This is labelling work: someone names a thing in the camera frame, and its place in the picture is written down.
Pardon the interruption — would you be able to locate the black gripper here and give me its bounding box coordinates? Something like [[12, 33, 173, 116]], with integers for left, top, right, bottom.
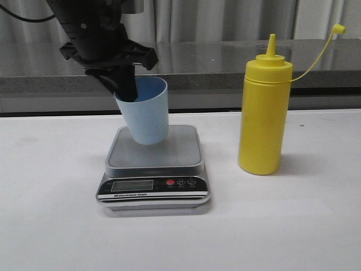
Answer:
[[47, 1, 158, 102]]

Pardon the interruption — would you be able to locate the light blue plastic cup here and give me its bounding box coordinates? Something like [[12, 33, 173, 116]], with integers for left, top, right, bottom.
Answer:
[[113, 76, 169, 145]]

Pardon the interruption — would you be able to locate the yellow squeeze bottle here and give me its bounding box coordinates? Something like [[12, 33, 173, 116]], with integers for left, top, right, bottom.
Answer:
[[238, 24, 346, 176]]

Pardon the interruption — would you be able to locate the silver digital kitchen scale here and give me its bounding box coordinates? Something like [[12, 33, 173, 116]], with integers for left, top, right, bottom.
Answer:
[[96, 125, 211, 211]]

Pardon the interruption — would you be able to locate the grey curtain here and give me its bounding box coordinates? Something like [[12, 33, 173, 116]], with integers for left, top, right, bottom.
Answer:
[[0, 0, 300, 44]]

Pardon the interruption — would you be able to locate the grey stone counter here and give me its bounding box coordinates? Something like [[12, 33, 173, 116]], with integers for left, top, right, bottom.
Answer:
[[1, 39, 360, 117]]

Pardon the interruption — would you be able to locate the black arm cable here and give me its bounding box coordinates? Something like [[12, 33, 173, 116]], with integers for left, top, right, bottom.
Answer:
[[0, 3, 56, 22]]

